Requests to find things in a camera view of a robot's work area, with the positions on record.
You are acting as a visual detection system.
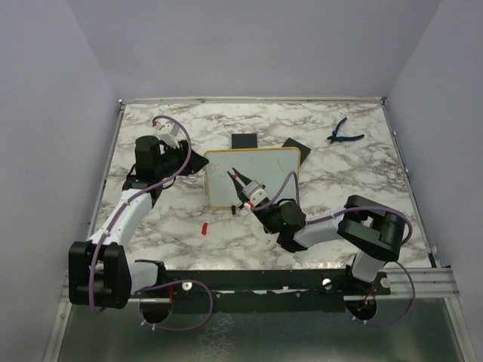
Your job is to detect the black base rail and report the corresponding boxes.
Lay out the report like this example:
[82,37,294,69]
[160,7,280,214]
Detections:
[162,268,390,314]

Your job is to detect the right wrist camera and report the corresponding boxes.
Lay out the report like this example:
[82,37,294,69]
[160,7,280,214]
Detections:
[243,181,269,211]

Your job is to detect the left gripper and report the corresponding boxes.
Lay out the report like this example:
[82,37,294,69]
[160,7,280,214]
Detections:
[155,140,209,179]

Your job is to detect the yellow framed whiteboard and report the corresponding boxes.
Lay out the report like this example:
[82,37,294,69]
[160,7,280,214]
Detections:
[204,147,301,208]

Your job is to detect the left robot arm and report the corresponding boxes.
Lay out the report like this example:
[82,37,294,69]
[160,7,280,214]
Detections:
[68,136,209,311]

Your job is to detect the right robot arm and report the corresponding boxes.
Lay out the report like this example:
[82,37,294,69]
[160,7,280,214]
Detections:
[227,169,413,295]

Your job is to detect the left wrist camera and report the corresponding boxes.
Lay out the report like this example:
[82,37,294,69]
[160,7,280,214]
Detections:
[152,120,180,149]

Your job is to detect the black square block right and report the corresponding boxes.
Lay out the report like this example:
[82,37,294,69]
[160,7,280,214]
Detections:
[282,138,311,165]

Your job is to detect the black square block left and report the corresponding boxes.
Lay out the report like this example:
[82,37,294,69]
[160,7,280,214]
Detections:
[231,133,258,149]

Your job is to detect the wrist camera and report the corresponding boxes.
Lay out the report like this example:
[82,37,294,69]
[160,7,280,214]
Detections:
[243,181,269,211]
[152,120,180,149]

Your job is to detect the blue handled pliers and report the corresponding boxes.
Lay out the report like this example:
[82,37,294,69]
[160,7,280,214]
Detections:
[326,117,365,145]

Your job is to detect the black square block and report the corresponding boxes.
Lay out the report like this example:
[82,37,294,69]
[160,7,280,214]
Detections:
[231,133,258,149]
[282,138,311,165]

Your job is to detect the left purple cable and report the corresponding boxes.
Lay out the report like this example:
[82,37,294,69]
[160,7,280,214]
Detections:
[90,115,195,313]

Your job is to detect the metal table frame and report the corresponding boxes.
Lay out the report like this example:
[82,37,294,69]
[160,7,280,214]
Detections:
[48,97,477,361]

